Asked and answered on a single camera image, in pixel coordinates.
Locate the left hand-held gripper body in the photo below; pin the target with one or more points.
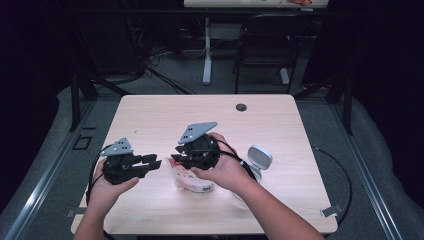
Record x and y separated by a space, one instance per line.
118 166

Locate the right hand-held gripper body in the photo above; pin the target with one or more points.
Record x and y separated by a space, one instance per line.
201 151

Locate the clear plastic bag red print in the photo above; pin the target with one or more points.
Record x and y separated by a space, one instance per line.
190 181

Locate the person's left hand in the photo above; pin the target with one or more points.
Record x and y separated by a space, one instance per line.
103 193

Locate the person's right hand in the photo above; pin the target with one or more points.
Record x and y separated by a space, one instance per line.
226 173

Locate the grey metal table clip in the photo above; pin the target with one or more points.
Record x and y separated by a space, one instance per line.
331 211
71 213

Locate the black metal stand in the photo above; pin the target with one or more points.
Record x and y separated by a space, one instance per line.
348 100
75 100

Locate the white-legged desk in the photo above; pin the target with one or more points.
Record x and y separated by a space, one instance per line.
207 66

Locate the black folding chair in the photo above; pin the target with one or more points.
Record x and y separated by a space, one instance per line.
266 43

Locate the orange object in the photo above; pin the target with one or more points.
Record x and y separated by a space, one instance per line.
300 2

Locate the black floor socket frame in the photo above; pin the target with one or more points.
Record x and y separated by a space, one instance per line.
82 142

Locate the grey floor rail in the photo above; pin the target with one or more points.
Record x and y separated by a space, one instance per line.
370 186
40 196

